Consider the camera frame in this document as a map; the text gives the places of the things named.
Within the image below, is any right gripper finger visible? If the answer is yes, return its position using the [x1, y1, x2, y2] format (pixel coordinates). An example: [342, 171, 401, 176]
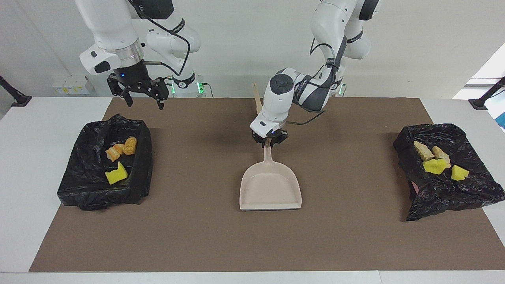
[148, 78, 170, 110]
[107, 76, 134, 107]

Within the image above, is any beige hand brush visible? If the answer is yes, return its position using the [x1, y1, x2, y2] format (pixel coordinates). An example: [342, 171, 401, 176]
[252, 83, 264, 117]

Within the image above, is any beige plastic dustpan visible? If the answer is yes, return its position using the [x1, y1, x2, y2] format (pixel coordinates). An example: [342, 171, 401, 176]
[239, 139, 302, 211]

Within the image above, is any orange striped croissant piece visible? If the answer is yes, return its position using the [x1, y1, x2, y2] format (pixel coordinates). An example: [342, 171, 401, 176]
[106, 144, 125, 162]
[413, 141, 435, 161]

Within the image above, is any green and yellow sponge piece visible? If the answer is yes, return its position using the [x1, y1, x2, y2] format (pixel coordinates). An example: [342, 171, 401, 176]
[105, 161, 129, 185]
[423, 159, 447, 174]

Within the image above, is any pale bread piece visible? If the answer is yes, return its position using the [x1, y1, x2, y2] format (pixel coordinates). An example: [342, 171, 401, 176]
[432, 146, 451, 168]

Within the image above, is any plain yellow sponge piece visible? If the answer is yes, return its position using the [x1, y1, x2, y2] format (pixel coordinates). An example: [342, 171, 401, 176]
[451, 165, 470, 181]

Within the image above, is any open black bag lined bin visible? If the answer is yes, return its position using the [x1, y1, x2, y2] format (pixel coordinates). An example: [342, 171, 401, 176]
[57, 114, 153, 211]

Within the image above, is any crumpled black bag over bin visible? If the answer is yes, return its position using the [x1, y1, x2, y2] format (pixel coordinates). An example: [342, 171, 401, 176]
[393, 123, 505, 222]

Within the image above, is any brown table mat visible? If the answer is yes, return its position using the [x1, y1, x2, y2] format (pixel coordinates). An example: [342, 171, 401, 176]
[29, 97, 505, 273]

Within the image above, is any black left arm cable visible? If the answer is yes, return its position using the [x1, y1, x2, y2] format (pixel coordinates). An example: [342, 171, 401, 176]
[286, 35, 348, 126]

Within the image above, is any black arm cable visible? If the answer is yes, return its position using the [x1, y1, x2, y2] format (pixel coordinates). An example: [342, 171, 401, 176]
[286, 35, 348, 126]
[126, 0, 192, 77]

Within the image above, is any white labelled wall box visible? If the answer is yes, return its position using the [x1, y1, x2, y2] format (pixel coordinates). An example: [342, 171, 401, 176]
[51, 76, 95, 95]

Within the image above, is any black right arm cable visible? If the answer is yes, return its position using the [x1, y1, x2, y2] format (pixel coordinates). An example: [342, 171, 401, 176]
[126, 0, 192, 77]

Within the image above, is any black camera stand pole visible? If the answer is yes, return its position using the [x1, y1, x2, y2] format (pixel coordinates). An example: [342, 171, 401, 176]
[0, 76, 32, 107]
[469, 77, 505, 110]

